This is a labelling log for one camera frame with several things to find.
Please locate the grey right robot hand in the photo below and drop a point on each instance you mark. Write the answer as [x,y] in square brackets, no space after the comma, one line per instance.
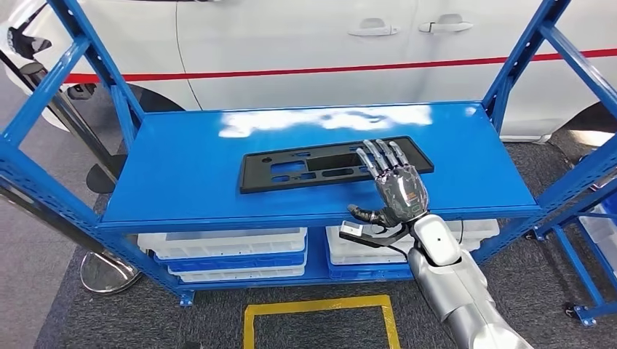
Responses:
[402,192]

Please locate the black license plate frame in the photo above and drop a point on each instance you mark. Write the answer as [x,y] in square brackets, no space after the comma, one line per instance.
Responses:
[250,176]

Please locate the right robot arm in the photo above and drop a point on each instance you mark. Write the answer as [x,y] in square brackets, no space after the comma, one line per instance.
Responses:
[458,289]

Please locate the blue metal shelf rack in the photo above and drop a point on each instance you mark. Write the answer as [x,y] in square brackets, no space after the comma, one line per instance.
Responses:
[193,168]
[578,269]

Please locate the white plastic bin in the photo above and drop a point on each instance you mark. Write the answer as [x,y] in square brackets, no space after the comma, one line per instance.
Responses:
[605,236]
[217,243]
[231,275]
[479,231]

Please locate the blue plastic bin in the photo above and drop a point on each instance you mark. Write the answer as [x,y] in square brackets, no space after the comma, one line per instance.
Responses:
[231,264]
[366,272]

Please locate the white car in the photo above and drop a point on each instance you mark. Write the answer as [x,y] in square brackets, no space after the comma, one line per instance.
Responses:
[289,58]

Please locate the dark base barrier stanchion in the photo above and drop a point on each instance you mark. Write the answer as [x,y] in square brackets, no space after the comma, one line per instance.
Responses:
[103,180]

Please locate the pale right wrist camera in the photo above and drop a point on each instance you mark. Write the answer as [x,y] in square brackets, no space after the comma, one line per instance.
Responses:
[352,227]

